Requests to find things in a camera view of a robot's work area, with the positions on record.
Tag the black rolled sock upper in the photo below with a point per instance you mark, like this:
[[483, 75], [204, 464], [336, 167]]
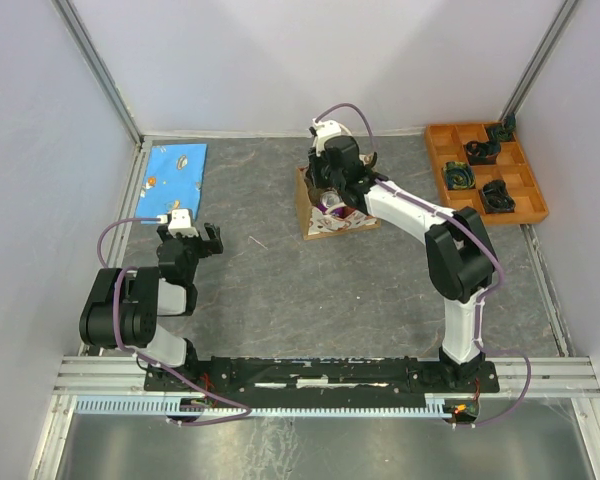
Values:
[[482, 153]]

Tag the patterned canvas tote bag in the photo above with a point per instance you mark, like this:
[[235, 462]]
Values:
[[313, 223]]

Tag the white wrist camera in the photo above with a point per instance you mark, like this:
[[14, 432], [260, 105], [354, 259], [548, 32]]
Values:
[[179, 222], [322, 131]]

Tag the black rolled sock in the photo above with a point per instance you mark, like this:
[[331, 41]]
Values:
[[482, 153], [496, 199]]

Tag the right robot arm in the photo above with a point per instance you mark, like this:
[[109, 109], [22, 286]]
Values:
[[460, 258]]

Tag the aluminium front frame rail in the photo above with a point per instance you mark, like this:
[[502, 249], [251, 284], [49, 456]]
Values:
[[560, 377]]

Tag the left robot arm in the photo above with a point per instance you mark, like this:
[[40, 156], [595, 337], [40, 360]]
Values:
[[123, 311]]

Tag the blue patterned cloth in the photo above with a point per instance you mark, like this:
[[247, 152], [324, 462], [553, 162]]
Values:
[[173, 179]]

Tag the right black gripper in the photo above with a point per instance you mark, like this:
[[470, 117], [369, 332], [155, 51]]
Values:
[[314, 163]]

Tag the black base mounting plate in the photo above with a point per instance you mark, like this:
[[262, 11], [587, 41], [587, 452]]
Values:
[[365, 382]]

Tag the blue slotted cable duct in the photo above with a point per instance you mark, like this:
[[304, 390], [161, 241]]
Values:
[[181, 407]]

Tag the blue green rolled sock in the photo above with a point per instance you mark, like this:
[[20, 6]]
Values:
[[458, 176]]

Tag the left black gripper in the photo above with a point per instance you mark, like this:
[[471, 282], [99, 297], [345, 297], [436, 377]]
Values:
[[208, 247]]

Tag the orange wooden divider tray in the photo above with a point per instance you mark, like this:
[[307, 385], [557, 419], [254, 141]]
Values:
[[445, 143]]

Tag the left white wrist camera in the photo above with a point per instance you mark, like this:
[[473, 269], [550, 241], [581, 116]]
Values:
[[179, 222]]

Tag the dark rolled sock corner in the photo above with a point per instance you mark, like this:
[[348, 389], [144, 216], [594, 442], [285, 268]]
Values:
[[502, 131]]

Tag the purple soda can front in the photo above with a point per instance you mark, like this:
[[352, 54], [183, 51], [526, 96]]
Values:
[[330, 203]]

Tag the black rolled sock lower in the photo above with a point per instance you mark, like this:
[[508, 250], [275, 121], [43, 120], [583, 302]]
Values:
[[496, 199]]

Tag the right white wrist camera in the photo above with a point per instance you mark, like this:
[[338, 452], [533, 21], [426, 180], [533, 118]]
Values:
[[322, 131]]

